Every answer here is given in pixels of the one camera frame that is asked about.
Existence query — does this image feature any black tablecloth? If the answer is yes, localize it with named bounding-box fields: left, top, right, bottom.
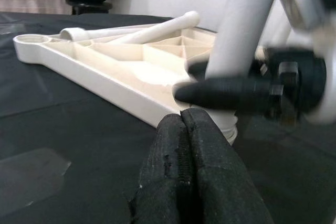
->
left=0, top=10, right=336, bottom=224

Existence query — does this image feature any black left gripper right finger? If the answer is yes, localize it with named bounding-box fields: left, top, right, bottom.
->
left=182, top=107, right=274, bottom=224

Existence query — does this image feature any white plastic table top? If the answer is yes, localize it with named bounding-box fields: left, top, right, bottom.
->
left=13, top=23, right=218, bottom=127

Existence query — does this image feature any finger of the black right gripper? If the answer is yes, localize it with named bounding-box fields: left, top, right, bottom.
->
left=173, top=76, right=274, bottom=113
left=187, top=61, right=211, bottom=78

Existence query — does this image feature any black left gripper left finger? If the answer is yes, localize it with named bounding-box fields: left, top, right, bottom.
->
left=128, top=113, right=197, bottom=224

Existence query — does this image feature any black round stool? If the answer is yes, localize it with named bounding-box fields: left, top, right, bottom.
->
left=65, top=0, right=113, bottom=15

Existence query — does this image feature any clear plastic sheet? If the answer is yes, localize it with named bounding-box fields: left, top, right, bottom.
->
left=0, top=147, right=71, bottom=209

